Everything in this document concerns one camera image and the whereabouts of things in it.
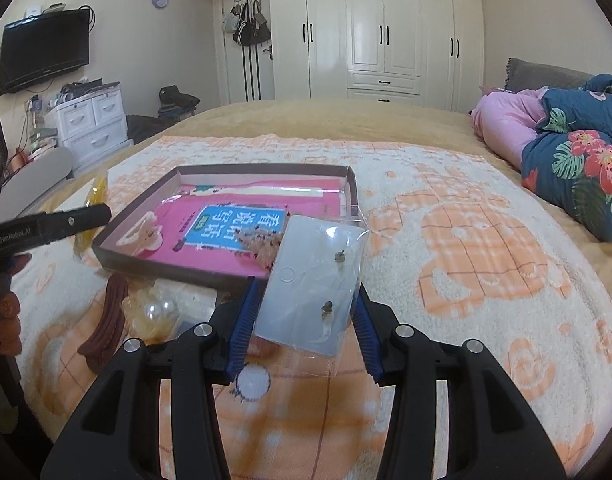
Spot brown dotted hair bow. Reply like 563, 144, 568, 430
236, 227, 287, 268

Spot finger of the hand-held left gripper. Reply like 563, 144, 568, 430
0, 203, 112, 281

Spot maroon wavy hair clip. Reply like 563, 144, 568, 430
80, 277, 130, 374

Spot white wardrobe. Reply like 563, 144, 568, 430
268, 0, 487, 113

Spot white door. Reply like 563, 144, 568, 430
213, 0, 277, 107

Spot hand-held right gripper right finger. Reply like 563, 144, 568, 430
352, 282, 569, 480

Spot beige bedspread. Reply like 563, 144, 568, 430
50, 97, 612, 311

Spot pink jacket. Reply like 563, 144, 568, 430
468, 87, 553, 168

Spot hanging bags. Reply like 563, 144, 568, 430
221, 0, 271, 48

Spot orange ribbed hair clip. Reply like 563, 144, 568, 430
74, 170, 110, 257

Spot dark brown cloth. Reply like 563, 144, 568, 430
127, 114, 163, 144

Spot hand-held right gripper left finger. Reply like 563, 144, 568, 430
40, 279, 261, 480

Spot grey chair back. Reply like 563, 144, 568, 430
0, 147, 76, 222

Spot small clear plastic packet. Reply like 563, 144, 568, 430
156, 280, 220, 336

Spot clear earring packet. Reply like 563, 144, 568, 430
253, 214, 371, 378

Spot white claw hair clip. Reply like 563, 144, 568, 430
118, 212, 167, 260

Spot pink book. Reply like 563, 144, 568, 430
136, 175, 349, 278

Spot yellow pearl hair accessory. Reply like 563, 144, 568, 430
122, 287, 180, 345

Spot dark clothes pile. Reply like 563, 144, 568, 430
158, 85, 201, 122

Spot orange and white blanket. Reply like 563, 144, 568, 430
6, 132, 612, 480

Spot blue floral quilt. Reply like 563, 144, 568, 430
520, 74, 612, 242

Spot white plastic drawer cabinet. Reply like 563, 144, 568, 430
44, 81, 131, 171

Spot black flat television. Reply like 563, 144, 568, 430
0, 8, 90, 96

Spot brown cardboard box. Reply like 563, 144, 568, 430
92, 162, 361, 292

